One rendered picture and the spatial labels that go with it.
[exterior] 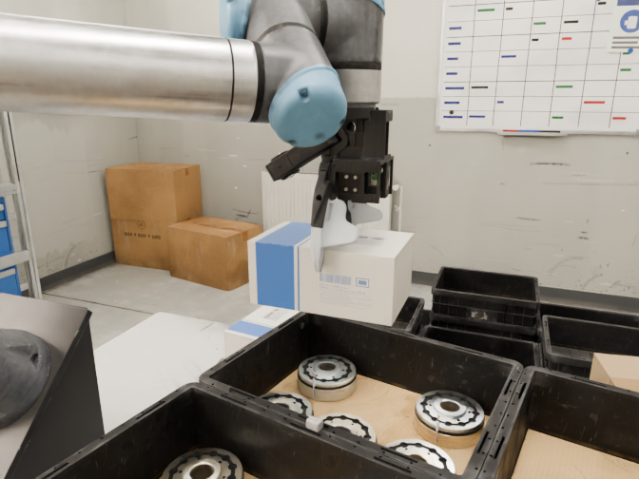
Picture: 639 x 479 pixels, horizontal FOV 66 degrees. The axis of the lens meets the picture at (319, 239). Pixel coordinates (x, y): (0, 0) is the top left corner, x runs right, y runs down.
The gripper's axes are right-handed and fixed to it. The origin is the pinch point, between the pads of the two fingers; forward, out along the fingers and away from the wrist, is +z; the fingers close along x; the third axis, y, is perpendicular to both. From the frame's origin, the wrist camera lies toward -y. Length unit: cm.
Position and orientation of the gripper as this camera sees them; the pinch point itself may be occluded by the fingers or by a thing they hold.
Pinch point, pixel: (332, 256)
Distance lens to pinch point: 68.6
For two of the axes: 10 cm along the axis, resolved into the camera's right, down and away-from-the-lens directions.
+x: 3.6, -2.6, 9.0
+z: -0.1, 9.6, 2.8
